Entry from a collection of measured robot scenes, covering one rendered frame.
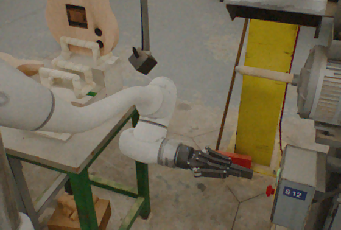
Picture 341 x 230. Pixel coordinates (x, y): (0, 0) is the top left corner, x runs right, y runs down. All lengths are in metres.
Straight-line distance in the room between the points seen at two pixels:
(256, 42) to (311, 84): 1.08
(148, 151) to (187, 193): 1.37
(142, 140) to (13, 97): 0.52
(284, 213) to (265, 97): 1.29
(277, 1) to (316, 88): 0.29
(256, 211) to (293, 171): 1.37
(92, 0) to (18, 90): 0.87
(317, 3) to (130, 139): 0.71
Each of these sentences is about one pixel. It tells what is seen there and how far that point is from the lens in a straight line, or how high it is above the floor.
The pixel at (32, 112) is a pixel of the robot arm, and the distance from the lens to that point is 0.75.
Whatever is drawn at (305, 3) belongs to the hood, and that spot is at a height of 1.52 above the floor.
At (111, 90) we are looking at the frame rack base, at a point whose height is 0.97.
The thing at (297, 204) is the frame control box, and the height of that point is 1.03.
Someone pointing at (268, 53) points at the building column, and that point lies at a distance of 2.19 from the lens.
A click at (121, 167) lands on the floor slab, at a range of 2.67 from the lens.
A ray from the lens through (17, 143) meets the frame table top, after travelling 1.54.
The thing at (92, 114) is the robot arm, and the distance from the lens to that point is 0.91.
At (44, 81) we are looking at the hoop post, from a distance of 1.63.
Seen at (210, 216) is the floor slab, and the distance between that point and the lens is 2.35.
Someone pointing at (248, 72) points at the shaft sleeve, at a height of 1.25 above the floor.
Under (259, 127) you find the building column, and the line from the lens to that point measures 2.48.
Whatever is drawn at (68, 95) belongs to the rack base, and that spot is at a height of 1.02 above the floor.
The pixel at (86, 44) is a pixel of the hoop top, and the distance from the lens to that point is 1.60.
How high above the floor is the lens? 1.84
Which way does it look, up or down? 33 degrees down
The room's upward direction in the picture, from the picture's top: 1 degrees clockwise
